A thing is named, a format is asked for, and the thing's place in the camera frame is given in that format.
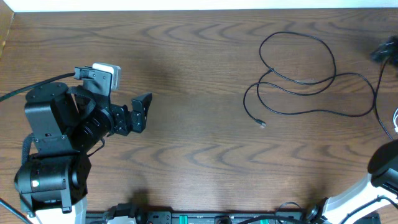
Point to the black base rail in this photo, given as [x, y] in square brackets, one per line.
[133, 213]

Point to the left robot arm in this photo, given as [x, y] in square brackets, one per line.
[69, 124]

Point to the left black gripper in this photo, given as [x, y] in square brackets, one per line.
[121, 119]

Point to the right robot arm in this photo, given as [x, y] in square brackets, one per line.
[377, 189]

